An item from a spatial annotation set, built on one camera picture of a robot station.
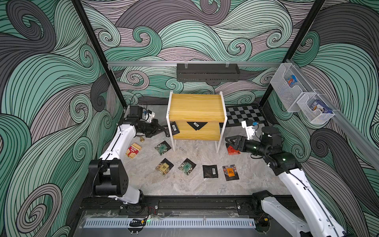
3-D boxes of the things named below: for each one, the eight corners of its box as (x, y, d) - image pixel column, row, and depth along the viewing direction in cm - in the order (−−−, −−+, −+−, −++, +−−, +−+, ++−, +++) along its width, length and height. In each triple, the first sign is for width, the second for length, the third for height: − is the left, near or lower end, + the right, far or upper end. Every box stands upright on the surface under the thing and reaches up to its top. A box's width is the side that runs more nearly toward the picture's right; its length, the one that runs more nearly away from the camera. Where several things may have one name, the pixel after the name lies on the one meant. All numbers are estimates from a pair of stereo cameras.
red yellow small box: (125, 154, 95) (123, 153, 93) (134, 143, 100) (133, 142, 98) (132, 159, 92) (131, 157, 91) (142, 148, 98) (141, 146, 96)
